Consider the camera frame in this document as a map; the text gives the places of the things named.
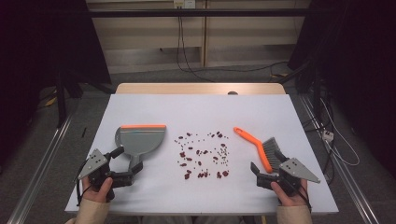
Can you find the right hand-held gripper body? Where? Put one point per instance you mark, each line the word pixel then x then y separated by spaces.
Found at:
pixel 295 171

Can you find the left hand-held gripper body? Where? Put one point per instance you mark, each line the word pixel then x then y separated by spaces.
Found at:
pixel 93 165

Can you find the grey dustpan with orange edge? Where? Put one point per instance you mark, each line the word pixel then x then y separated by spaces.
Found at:
pixel 141 141

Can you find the red and dark beans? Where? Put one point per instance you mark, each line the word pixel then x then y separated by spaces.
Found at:
pixel 199 153

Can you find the person's left hand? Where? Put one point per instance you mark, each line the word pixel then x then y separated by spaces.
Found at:
pixel 96 194

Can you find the person's right hand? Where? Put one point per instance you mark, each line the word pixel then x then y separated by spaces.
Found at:
pixel 291 200

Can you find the small black stick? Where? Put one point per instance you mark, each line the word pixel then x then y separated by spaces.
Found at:
pixel 83 132

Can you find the white power adapter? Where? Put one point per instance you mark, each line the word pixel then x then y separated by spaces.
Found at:
pixel 328 135

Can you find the black metal stand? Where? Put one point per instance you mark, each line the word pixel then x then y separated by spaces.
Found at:
pixel 61 99

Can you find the yellow floor tape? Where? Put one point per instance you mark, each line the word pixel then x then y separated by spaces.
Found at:
pixel 51 101

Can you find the dark round table grommet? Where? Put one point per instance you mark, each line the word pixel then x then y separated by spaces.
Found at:
pixel 232 92

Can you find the dark curtain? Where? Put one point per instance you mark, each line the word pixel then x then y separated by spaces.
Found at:
pixel 43 46
pixel 358 62

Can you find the black horizontal bar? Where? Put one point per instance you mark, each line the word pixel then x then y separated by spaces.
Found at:
pixel 199 12

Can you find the metal floor rail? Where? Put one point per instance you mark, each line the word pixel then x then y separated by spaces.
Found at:
pixel 46 158
pixel 348 180

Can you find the white wall socket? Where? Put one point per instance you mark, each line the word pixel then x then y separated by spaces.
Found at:
pixel 184 3

